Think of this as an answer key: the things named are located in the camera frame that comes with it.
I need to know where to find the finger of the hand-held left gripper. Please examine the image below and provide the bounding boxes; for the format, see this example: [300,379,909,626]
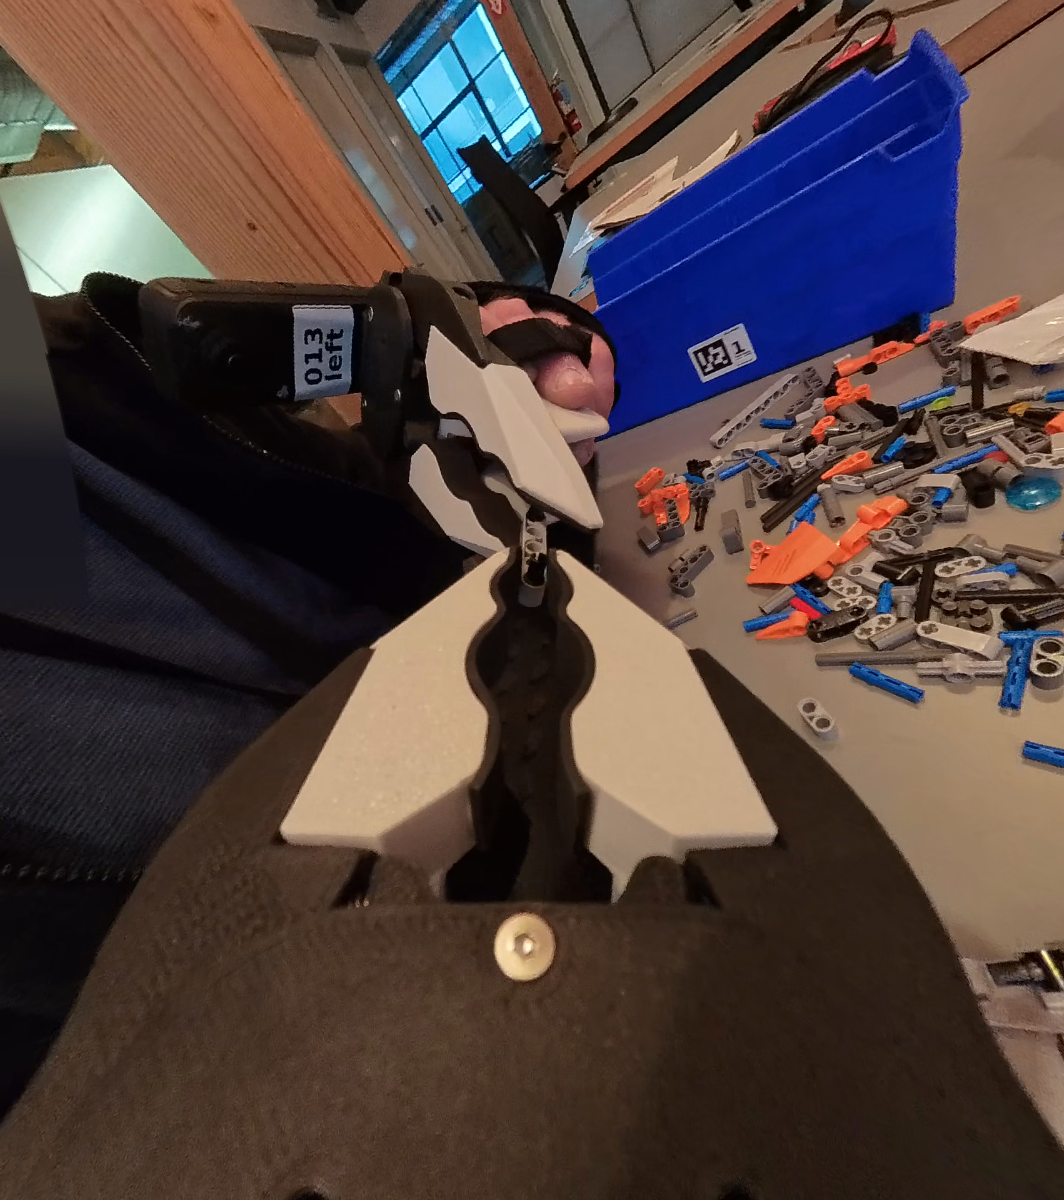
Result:
[423,325,603,531]
[407,445,505,556]

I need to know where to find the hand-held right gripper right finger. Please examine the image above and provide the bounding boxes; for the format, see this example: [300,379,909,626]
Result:
[552,551,777,903]

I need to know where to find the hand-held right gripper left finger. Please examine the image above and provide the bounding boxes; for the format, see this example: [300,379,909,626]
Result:
[279,551,521,903]

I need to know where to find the grey brick arm with pins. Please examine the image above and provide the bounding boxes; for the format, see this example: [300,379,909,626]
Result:
[516,508,552,600]

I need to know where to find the blue plastic bin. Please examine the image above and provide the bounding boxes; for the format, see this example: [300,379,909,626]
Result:
[584,27,972,440]

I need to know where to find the far wooden desk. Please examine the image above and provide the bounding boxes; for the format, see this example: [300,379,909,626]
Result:
[564,0,805,188]

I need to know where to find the person's left hand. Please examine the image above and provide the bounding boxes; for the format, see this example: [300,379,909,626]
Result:
[484,292,618,468]

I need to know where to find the black office chair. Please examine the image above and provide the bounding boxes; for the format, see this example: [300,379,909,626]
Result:
[456,138,566,283]

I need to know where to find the wooden pillar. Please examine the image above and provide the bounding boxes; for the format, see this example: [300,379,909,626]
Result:
[0,0,410,286]

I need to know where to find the loose papers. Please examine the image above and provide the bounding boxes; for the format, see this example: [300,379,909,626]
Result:
[587,130,742,230]

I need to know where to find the pile of loose brick parts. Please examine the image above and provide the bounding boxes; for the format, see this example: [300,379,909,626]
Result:
[634,294,1064,783]

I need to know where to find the grey motorised brick model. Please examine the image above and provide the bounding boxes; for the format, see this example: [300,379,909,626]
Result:
[963,900,1064,1106]

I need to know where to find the small bag of brick parts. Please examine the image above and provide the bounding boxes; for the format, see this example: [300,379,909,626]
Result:
[957,253,1064,366]

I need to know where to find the black pouch with red handles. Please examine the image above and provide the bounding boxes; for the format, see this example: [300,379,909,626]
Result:
[754,9,898,132]

